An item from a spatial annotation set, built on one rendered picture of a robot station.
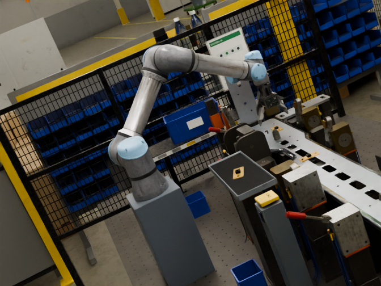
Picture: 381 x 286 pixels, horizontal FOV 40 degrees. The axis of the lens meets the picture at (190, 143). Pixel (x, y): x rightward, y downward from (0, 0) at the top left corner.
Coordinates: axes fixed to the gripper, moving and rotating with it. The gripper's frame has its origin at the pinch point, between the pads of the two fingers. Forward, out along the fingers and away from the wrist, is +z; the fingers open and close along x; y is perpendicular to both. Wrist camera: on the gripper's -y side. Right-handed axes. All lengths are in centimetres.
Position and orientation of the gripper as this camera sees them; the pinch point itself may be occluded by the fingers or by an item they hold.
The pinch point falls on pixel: (274, 120)
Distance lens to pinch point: 261.6
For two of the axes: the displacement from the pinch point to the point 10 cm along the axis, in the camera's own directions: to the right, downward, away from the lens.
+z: 3.6, 8.9, 2.9
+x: 9.1, -4.1, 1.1
